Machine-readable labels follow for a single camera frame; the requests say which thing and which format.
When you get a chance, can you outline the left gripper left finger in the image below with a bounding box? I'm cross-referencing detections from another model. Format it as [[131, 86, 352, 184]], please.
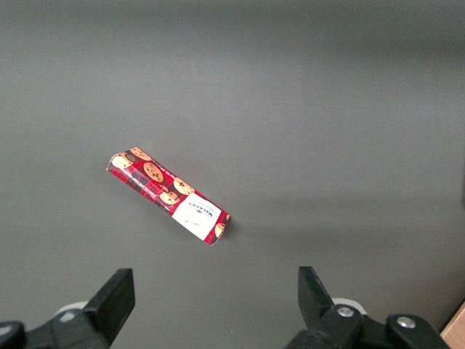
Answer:
[[0, 268, 137, 349]]

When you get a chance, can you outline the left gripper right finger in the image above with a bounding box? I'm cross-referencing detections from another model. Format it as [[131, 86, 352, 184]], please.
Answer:
[[286, 266, 451, 349]]

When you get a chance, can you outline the wooden drawer cabinet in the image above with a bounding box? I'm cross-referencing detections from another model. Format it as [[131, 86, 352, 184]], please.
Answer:
[[438, 300, 465, 349]]

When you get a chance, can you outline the red cookie box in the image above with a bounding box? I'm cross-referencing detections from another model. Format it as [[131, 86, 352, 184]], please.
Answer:
[[105, 146, 232, 247]]

